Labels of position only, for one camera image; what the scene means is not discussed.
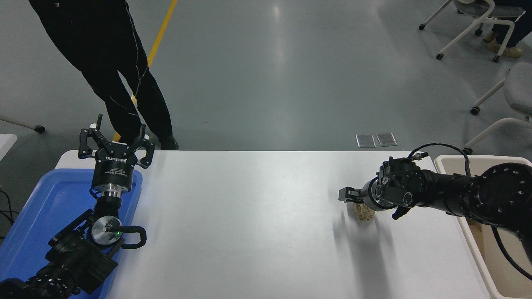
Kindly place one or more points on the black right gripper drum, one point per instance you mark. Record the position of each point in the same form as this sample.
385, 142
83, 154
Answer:
366, 194

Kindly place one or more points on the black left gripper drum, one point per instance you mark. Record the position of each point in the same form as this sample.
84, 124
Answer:
115, 168

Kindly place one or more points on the tan paper ball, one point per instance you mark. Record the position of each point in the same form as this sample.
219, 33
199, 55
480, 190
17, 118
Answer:
364, 213

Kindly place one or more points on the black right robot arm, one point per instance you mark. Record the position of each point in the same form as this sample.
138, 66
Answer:
498, 191

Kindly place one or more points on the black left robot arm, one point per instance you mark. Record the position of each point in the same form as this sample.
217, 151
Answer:
70, 257

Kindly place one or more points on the white leg with black caster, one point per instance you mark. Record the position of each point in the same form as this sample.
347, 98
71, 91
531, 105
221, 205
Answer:
40, 129

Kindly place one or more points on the silver floor plate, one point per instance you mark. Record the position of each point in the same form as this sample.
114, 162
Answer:
386, 139
365, 140

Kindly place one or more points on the blue plastic tray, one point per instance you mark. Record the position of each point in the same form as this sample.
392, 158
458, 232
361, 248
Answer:
45, 199

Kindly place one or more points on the white side table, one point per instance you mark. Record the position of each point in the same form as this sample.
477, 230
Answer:
5, 143

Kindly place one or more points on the standing person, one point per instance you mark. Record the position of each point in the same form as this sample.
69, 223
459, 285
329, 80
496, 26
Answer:
95, 41

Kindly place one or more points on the large pale plastic bin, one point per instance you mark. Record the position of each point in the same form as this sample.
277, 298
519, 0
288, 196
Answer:
511, 286

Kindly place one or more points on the white-framed grey office chair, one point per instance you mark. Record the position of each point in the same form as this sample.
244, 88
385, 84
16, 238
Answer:
474, 6
521, 87

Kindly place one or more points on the seated person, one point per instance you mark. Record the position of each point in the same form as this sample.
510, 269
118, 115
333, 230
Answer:
521, 29

